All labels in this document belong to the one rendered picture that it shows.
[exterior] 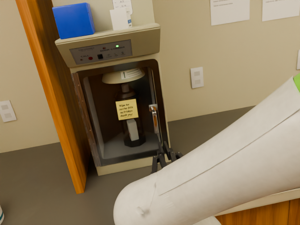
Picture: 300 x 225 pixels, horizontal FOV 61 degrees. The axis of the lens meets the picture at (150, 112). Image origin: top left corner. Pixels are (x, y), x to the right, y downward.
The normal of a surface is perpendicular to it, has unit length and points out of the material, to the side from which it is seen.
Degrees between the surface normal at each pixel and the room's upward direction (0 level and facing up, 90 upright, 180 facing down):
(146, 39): 135
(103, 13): 90
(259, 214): 90
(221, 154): 54
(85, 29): 90
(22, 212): 0
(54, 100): 90
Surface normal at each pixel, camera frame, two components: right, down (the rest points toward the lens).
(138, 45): 0.19, 0.90
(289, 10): 0.14, 0.36
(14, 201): -0.14, -0.91
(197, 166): -0.79, -0.33
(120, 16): -0.14, 0.40
